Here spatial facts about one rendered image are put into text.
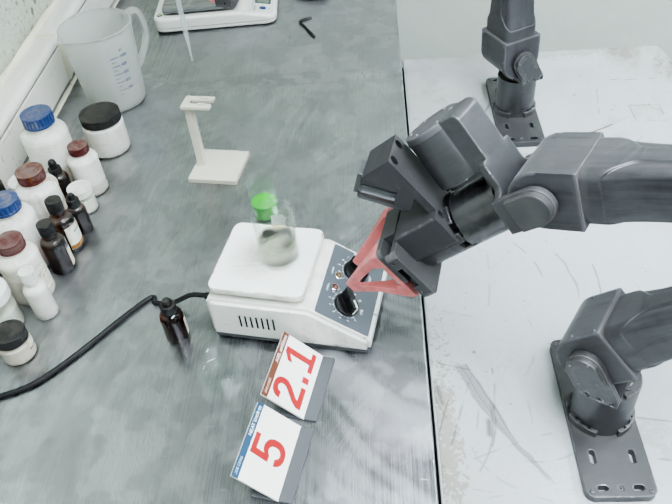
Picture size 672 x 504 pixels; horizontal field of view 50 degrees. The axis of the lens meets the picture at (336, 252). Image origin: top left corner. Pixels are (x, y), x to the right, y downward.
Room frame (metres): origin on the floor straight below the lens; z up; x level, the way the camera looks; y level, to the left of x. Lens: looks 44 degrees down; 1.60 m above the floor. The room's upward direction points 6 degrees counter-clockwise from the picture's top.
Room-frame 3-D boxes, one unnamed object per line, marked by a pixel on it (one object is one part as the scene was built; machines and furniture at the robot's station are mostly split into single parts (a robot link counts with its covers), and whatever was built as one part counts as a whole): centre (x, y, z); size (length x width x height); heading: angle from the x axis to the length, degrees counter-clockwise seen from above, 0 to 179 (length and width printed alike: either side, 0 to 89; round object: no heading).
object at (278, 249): (0.64, 0.07, 1.02); 0.06 x 0.05 x 0.08; 21
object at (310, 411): (0.51, 0.06, 0.92); 0.09 x 0.06 x 0.04; 162
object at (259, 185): (0.83, 0.10, 0.93); 0.04 x 0.04 x 0.06
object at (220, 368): (0.54, 0.15, 0.91); 0.06 x 0.06 x 0.02
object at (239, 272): (0.64, 0.08, 0.98); 0.12 x 0.12 x 0.01; 74
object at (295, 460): (0.41, 0.09, 0.92); 0.09 x 0.06 x 0.04; 162
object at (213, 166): (0.95, 0.17, 0.96); 0.08 x 0.08 x 0.13; 76
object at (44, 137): (0.97, 0.43, 0.96); 0.07 x 0.07 x 0.13
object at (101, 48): (1.22, 0.37, 0.97); 0.18 x 0.13 x 0.15; 140
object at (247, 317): (0.63, 0.06, 0.94); 0.22 x 0.13 x 0.08; 74
